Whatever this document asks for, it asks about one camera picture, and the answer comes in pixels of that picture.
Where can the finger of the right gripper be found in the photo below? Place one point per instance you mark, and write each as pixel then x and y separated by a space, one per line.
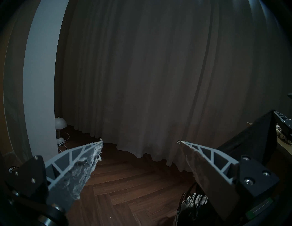
pixel 288 125

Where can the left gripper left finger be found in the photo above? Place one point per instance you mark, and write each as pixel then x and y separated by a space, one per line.
pixel 68 180

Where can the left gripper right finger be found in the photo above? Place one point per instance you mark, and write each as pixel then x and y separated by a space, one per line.
pixel 216 182

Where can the cream bear print garment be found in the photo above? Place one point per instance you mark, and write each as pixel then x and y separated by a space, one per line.
pixel 281 136

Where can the black garment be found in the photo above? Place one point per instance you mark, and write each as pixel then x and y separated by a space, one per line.
pixel 255 136

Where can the woven wicker laundry hamper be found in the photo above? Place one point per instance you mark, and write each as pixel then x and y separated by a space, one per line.
pixel 194 200

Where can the white mushroom lamp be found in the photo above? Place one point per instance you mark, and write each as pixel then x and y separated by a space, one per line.
pixel 60 123

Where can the long pleated curtain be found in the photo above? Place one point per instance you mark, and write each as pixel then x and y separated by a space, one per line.
pixel 148 79

